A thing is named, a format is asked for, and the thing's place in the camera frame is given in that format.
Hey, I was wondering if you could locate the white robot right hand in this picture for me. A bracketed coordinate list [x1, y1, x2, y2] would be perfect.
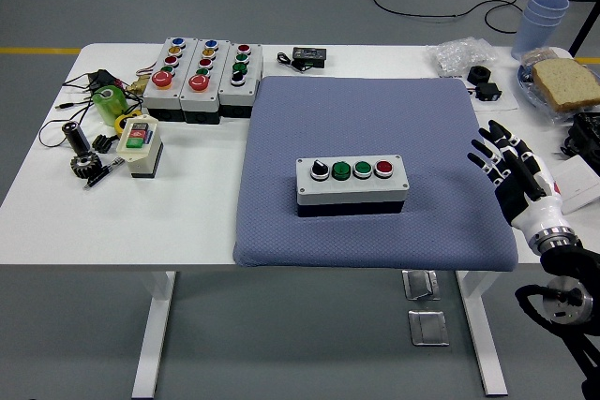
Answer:
[467, 119, 566, 244]

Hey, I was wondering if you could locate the grey four-button control box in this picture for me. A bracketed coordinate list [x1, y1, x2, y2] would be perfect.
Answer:
[294, 154, 410, 218]

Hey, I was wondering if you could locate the grey five-button control box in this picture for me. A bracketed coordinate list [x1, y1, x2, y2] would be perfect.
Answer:
[179, 37, 232, 125]
[142, 37, 199, 121]

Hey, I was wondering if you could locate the white paper sheet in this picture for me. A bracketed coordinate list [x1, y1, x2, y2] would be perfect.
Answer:
[461, 74, 520, 113]

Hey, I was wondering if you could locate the small black servo block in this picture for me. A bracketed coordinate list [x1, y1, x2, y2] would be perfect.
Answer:
[468, 81, 503, 103]

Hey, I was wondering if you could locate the slice of bread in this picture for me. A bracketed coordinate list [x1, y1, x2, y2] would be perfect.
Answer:
[531, 58, 600, 113]

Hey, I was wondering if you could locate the metal floor socket plate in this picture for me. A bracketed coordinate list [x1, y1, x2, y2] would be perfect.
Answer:
[401, 269, 442, 302]
[407, 309, 450, 348]

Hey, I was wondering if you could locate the white table leg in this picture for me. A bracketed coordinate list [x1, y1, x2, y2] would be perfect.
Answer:
[130, 271, 178, 399]
[455, 271, 509, 396]

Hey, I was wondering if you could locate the clear plastic bag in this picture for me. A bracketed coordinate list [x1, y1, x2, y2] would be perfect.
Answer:
[426, 37, 498, 78]

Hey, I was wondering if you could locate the stack of pale blue cups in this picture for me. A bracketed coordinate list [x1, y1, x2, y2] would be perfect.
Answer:
[510, 0, 571, 62]

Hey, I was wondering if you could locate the black slanted stand leg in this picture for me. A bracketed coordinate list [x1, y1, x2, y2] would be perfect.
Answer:
[567, 0, 600, 57]

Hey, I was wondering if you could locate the blue-grey padded mat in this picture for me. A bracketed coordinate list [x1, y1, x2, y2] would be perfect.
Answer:
[232, 74, 519, 273]

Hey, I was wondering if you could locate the black metal gear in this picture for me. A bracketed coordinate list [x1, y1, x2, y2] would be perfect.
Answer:
[69, 152, 103, 181]

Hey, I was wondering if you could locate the small black digital meter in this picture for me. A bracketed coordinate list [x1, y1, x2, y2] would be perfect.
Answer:
[290, 46, 329, 69]

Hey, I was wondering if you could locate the black cylinder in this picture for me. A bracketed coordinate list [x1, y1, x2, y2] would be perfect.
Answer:
[61, 121, 91, 156]

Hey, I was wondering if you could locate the small black toothed part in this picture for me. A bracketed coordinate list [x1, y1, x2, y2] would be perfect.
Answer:
[91, 133, 118, 154]

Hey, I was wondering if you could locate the yellow tape roll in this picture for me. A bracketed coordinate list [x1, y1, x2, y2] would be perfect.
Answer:
[113, 109, 143, 134]

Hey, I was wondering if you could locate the green translucent roll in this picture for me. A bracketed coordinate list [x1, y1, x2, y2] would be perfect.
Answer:
[91, 84, 128, 127]

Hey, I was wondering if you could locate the black power adapter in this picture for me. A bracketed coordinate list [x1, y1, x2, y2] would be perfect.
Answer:
[88, 69, 124, 92]

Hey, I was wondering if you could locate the brass fitting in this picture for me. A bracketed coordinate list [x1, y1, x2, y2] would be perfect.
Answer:
[127, 75, 150, 96]

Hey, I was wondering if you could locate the white wall switch panel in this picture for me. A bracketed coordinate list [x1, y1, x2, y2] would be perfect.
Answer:
[557, 156, 600, 215]

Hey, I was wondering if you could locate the black device with cables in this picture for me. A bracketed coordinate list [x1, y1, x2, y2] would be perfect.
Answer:
[560, 112, 600, 162]

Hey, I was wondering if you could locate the black ring part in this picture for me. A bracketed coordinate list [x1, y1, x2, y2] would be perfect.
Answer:
[466, 65, 492, 84]

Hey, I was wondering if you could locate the white red-green switch box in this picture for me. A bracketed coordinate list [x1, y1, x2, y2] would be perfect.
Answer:
[115, 113, 164, 180]

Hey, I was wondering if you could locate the black meter cable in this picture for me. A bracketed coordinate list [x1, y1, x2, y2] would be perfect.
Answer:
[275, 52, 310, 74]

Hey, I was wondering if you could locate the thin black cable with plug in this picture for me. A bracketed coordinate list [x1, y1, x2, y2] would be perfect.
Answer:
[37, 71, 142, 148]

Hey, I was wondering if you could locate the grey control box, unhandled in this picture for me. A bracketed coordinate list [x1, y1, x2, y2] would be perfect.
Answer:
[217, 41, 264, 119]

